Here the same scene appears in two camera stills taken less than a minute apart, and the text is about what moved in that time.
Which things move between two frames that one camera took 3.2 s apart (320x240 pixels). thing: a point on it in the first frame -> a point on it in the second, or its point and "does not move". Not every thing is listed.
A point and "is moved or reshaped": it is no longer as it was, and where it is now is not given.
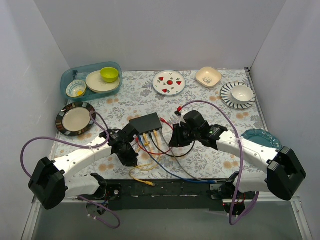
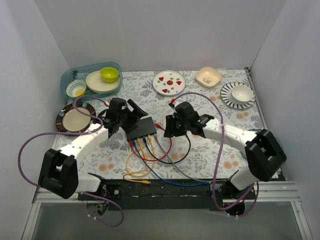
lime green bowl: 109,74 does not move
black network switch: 146,124 is moved or reshaped
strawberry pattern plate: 169,83 does not move
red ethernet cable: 137,139 is moved or reshaped
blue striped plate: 226,96 does not move
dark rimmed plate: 75,118 does not move
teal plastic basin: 81,72 does not move
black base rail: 171,195 does not move
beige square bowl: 208,77 does not move
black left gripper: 127,153 -> 131,120
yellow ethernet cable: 148,168 is moved or reshaped
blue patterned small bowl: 76,89 does not move
